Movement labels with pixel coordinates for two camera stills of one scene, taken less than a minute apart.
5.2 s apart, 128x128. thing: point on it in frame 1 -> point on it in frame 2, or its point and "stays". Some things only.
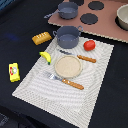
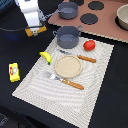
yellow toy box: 14,72 stays
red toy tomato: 89,45 stays
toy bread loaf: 41,38 -> 40,30
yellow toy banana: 46,55 stays
